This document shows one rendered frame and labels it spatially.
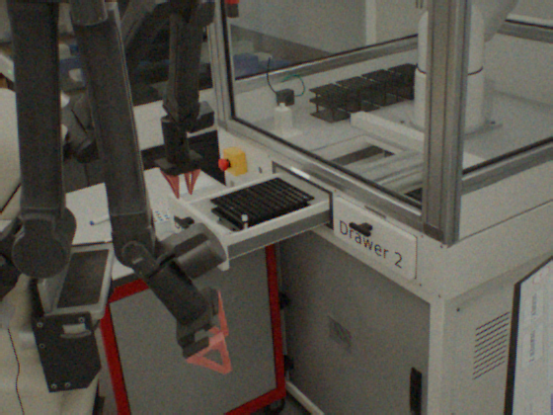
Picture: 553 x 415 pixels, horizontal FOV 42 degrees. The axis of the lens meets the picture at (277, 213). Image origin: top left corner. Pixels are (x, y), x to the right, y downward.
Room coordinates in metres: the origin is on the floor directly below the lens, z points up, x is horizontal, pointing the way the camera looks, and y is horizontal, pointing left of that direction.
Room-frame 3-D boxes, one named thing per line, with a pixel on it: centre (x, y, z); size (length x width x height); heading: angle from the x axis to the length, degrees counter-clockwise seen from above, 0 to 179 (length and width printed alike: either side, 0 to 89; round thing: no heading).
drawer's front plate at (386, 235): (1.54, -0.23, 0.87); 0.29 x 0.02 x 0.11; 32
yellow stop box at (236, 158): (2.08, 0.12, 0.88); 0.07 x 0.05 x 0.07; 32
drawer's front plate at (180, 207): (1.64, 0.21, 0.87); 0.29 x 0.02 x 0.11; 32
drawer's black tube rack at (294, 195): (1.74, 0.04, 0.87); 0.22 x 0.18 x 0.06; 122
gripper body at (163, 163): (1.59, 0.23, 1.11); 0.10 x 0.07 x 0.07; 122
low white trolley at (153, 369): (2.00, 0.41, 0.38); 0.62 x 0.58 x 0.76; 32
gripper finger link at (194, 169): (1.60, 0.22, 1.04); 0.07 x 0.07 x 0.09; 32
